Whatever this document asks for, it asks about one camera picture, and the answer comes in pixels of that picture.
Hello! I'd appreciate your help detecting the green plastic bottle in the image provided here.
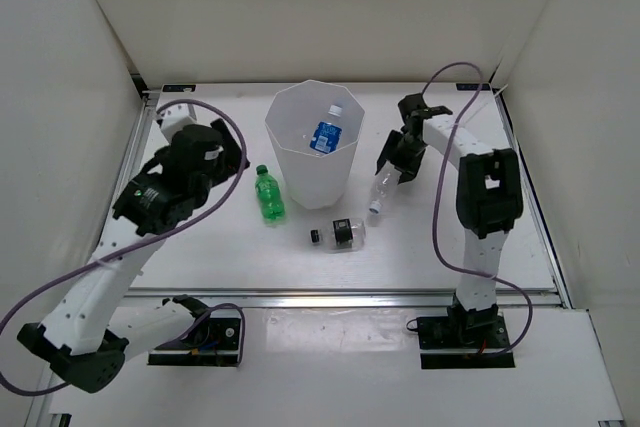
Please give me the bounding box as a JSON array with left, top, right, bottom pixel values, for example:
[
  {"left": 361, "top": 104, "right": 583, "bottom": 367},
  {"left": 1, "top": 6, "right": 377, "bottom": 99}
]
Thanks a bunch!
[{"left": 254, "top": 165, "right": 286, "bottom": 222}]

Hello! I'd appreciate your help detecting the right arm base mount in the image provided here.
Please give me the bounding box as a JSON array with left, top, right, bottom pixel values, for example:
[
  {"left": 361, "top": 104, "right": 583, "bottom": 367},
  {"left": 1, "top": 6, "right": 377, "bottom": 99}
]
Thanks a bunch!
[{"left": 405, "top": 304, "right": 516, "bottom": 370}]

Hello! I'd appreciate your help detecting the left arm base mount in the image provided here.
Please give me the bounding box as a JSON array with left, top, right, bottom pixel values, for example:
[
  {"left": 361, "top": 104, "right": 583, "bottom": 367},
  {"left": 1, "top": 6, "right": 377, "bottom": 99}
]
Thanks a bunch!
[{"left": 147, "top": 295, "right": 246, "bottom": 368}]

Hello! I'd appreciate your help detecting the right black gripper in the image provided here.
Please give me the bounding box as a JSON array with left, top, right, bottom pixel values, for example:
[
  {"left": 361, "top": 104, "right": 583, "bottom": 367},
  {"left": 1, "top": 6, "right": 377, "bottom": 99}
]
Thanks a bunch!
[{"left": 376, "top": 129, "right": 428, "bottom": 185}]

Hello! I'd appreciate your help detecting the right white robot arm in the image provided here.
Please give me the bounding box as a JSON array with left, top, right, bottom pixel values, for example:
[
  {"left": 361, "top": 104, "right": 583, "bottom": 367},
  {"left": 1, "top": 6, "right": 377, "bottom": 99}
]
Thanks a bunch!
[{"left": 368, "top": 93, "right": 524, "bottom": 347}]

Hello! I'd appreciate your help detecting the clear bottle black label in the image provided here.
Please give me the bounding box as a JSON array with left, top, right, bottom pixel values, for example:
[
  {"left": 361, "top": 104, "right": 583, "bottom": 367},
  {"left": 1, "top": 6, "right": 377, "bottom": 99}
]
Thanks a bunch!
[{"left": 310, "top": 218, "right": 366, "bottom": 253}]

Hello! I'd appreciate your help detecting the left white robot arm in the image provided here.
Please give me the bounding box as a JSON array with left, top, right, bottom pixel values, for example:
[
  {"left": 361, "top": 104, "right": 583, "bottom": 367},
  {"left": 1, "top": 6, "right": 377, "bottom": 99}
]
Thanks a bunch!
[{"left": 10, "top": 99, "right": 250, "bottom": 393}]

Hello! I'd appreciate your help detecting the white octagonal bin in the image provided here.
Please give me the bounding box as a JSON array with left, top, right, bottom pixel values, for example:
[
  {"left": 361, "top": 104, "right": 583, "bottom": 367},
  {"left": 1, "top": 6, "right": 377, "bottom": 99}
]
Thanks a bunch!
[{"left": 265, "top": 80, "right": 365, "bottom": 210}]

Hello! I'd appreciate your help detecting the clear plastic bottle blue cap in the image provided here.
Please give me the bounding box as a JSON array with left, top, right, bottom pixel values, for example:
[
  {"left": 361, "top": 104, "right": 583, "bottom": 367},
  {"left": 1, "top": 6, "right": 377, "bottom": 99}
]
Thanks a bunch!
[{"left": 368, "top": 164, "right": 401, "bottom": 215}]

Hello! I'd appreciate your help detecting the aluminium table rail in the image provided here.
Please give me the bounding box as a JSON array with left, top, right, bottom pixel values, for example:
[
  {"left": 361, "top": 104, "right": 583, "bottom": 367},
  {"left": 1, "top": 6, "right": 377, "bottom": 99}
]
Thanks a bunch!
[{"left": 119, "top": 286, "right": 574, "bottom": 311}]

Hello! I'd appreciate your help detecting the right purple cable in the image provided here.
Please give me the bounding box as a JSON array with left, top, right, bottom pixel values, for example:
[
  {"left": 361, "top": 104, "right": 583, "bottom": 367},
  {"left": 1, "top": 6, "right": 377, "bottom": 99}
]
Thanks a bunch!
[{"left": 420, "top": 61, "right": 535, "bottom": 359}]

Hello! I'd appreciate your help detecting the blue label plastic bottle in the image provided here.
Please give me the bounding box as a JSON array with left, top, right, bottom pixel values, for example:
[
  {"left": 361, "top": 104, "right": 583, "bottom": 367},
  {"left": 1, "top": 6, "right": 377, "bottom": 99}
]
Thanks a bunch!
[{"left": 309, "top": 105, "right": 343, "bottom": 155}]

